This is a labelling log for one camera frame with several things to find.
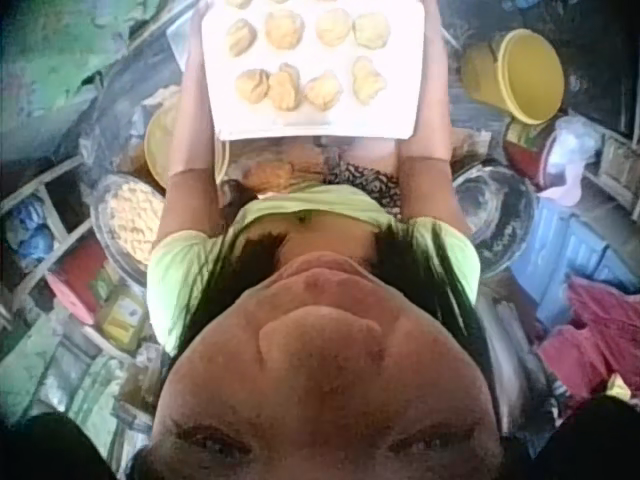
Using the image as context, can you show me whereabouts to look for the white rectangular tray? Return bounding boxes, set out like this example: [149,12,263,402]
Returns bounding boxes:
[199,0,427,142]

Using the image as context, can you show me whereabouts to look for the group of pale dough pieces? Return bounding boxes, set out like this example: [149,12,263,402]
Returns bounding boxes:
[222,0,393,113]

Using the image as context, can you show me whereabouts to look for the green tarp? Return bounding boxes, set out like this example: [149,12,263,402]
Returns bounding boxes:
[0,0,147,162]

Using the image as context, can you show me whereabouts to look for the bowl of yellow dough bits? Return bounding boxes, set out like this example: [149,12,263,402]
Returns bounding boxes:
[91,173,167,287]

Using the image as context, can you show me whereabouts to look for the person's legs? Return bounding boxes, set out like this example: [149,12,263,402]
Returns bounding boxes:
[224,135,407,217]

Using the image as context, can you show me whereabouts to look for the wooden shelf with goods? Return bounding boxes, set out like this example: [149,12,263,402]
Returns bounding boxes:
[0,153,152,354]

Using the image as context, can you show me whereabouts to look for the yellow plastic bucket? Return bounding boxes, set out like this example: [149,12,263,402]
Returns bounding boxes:
[459,28,567,126]

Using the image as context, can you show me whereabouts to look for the red plastic container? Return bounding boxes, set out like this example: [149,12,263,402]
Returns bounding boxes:
[501,118,557,187]

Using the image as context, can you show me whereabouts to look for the grey metal bowl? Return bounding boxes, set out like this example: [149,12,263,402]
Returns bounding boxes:
[451,163,540,280]

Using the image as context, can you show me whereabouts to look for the white plastic bag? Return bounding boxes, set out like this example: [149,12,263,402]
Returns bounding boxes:
[538,113,607,207]

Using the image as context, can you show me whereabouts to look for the blue plastic crate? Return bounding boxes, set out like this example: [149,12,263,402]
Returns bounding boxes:
[508,198,640,332]

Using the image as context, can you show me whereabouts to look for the wooden rack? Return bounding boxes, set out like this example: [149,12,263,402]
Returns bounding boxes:
[582,113,640,224]

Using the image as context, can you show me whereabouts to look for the pink cloth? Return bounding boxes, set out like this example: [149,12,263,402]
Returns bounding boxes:
[535,275,640,404]

